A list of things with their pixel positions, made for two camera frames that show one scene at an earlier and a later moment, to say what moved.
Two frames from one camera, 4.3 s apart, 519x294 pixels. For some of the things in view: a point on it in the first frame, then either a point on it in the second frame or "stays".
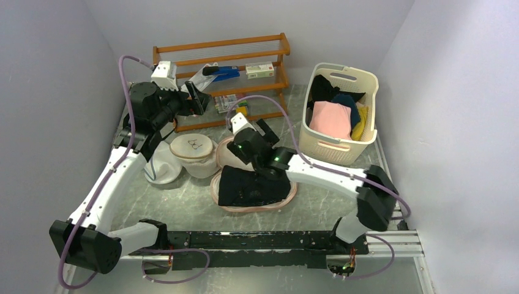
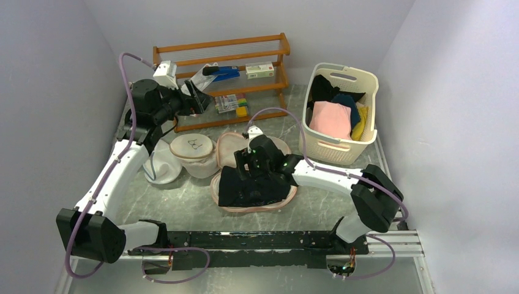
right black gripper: x=268 y=137 → x=243 y=157
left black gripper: x=182 y=97 stays
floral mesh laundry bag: x=224 y=157 stays
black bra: x=239 y=187 stays
